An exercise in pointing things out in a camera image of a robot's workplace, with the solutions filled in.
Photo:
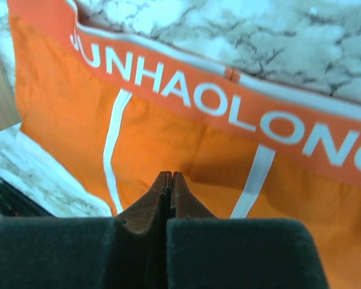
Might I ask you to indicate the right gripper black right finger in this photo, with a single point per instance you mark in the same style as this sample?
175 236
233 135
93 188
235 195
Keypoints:
204 251

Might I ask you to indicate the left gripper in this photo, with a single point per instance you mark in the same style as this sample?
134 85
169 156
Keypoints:
13 203

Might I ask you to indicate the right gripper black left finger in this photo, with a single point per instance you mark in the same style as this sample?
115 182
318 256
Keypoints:
126 251

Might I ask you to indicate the bright orange underwear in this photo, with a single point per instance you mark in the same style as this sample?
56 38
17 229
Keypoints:
115 109

